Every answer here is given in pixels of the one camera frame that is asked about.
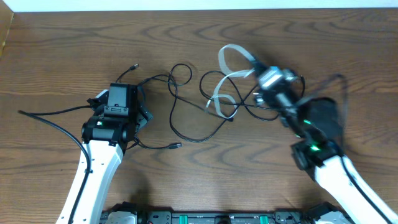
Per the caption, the white usb cable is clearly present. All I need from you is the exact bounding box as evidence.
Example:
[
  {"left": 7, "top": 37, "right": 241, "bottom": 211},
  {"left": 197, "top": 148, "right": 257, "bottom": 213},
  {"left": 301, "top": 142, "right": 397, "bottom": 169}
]
[{"left": 204, "top": 44, "right": 261, "bottom": 119}]

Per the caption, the black left camera cable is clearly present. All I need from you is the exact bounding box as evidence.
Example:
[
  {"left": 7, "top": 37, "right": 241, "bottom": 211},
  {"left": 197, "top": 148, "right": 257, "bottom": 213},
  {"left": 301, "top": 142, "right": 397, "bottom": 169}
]
[{"left": 17, "top": 105, "right": 94, "bottom": 224}]

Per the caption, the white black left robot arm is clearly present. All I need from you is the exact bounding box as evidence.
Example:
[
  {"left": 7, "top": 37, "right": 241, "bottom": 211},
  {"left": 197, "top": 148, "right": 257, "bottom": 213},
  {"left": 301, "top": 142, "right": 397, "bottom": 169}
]
[{"left": 57, "top": 83, "right": 152, "bottom": 223}]

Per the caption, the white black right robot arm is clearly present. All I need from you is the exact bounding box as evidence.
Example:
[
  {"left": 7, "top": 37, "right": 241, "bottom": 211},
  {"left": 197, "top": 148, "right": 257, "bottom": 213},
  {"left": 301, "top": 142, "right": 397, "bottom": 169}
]
[{"left": 254, "top": 67, "right": 397, "bottom": 223}]

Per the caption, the brown cardboard side panel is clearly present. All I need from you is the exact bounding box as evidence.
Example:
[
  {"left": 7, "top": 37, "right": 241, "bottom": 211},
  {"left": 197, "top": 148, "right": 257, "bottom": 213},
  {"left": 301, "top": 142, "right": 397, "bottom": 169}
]
[{"left": 0, "top": 0, "right": 14, "bottom": 55}]

